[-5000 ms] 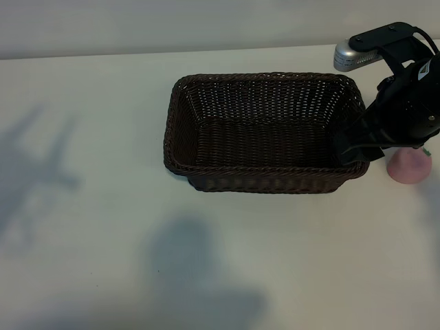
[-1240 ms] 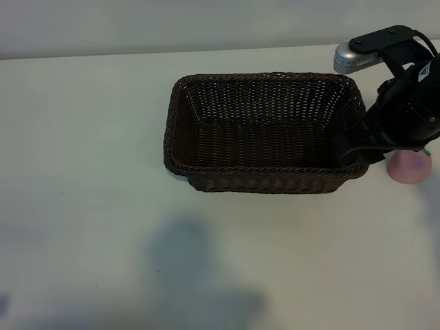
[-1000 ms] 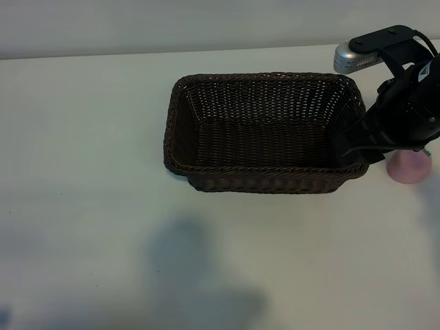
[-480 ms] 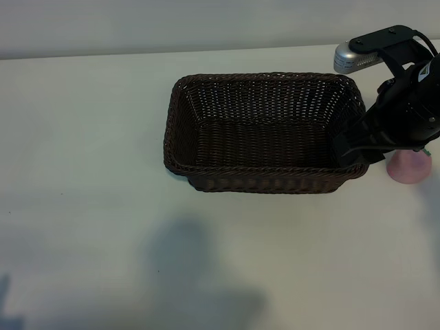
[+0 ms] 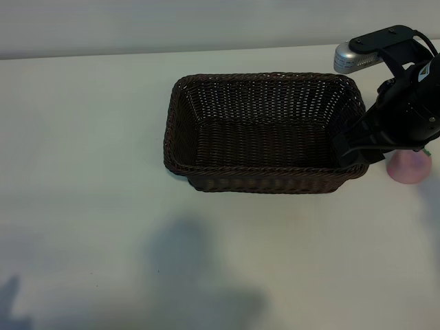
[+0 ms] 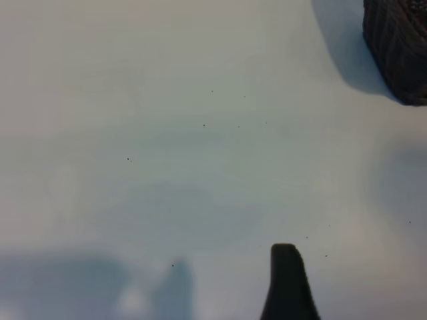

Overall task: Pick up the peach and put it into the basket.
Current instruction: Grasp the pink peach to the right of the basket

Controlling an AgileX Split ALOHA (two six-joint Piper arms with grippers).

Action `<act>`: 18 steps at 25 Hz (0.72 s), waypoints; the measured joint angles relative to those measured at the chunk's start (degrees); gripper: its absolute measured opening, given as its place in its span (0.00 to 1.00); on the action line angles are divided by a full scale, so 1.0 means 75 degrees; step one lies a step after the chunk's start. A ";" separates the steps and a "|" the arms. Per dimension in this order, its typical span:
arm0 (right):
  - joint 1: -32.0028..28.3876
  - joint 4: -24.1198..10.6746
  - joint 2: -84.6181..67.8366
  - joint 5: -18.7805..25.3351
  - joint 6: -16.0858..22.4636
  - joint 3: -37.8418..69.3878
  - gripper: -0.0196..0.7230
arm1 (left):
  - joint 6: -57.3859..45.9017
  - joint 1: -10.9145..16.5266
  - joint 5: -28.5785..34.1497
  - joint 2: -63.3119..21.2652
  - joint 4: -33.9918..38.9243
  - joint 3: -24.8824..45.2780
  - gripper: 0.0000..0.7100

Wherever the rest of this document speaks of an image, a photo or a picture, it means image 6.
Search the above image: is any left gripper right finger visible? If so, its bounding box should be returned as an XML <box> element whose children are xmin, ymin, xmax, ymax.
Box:
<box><xmin>282</xmin><ymin>243</ymin><xmax>322</xmax><ymax>320</ymax></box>

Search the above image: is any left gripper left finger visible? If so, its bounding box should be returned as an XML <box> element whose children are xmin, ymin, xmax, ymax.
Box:
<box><xmin>260</xmin><ymin>243</ymin><xmax>292</xmax><ymax>320</ymax></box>

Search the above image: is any dark brown wicker basket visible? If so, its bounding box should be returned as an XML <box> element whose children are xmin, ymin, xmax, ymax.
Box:
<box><xmin>362</xmin><ymin>0</ymin><xmax>427</xmax><ymax>107</ymax></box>

